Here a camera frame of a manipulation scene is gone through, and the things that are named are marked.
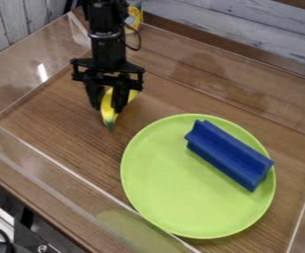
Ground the yellow toy banana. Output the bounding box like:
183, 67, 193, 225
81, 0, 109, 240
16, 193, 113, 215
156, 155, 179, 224
100, 86, 143, 131

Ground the green round plate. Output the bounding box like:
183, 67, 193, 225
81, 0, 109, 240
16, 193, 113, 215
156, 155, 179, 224
121, 114, 276, 239

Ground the clear acrylic corner bracket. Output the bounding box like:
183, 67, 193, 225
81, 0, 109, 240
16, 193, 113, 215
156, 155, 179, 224
68, 12, 90, 47

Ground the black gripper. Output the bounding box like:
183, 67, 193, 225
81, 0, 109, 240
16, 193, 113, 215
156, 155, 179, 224
70, 58, 147, 113

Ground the yellow blue labelled can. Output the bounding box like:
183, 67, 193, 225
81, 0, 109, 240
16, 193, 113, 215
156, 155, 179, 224
127, 0, 144, 31

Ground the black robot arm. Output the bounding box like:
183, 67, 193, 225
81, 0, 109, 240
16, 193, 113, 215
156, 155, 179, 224
70, 0, 147, 113

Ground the clear acrylic tray wall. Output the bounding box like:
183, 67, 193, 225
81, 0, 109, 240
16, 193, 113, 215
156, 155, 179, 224
0, 126, 201, 253

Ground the blue foam block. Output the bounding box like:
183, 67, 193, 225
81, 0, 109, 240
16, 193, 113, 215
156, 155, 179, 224
185, 120, 275, 192

